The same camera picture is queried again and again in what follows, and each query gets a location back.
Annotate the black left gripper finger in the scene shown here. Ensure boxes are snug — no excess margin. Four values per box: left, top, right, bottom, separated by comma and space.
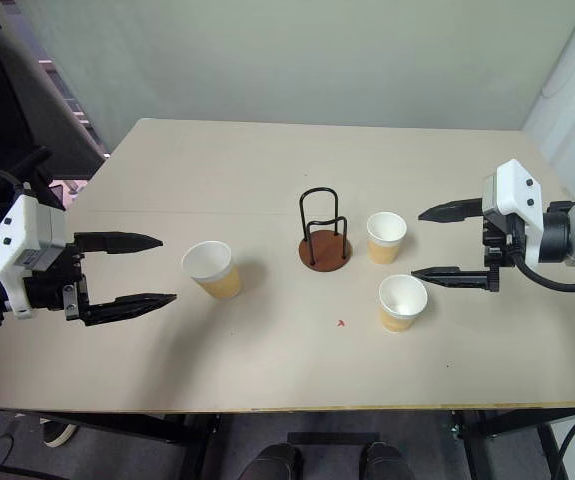
80, 293, 178, 328
74, 230, 164, 256

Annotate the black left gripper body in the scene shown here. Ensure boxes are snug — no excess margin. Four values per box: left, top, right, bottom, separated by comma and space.
21, 241, 92, 322

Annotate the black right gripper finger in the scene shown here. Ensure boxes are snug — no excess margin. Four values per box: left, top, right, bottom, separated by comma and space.
410, 266, 493, 292
417, 197, 485, 225

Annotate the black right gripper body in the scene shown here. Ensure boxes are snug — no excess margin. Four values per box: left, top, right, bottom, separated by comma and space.
481, 212, 528, 294

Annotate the tan paper cup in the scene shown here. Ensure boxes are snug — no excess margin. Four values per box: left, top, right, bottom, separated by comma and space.
365, 211, 409, 266
181, 240, 242, 301
377, 273, 429, 334

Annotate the black white-soled sneaker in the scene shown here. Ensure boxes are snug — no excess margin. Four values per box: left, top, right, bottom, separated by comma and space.
40, 418, 79, 448

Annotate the dark rounded shape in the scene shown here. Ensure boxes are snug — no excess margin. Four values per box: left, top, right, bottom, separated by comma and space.
363, 441, 409, 480
250, 441, 304, 480

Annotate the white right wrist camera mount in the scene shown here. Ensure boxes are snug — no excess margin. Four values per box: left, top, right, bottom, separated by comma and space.
481, 158, 544, 267

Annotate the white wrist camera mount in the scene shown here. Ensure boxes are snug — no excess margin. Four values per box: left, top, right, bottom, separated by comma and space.
481, 158, 544, 267
0, 193, 69, 320

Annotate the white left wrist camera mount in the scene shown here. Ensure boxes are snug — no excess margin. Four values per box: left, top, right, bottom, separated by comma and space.
0, 193, 69, 320

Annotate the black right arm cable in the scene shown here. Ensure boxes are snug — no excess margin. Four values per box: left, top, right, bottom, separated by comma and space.
511, 251, 575, 294

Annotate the black metal table frame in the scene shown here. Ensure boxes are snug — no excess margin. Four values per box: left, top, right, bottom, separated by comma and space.
0, 405, 575, 480

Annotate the wooden base wire cup holder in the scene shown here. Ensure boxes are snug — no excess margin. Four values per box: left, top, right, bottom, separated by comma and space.
297, 187, 355, 274

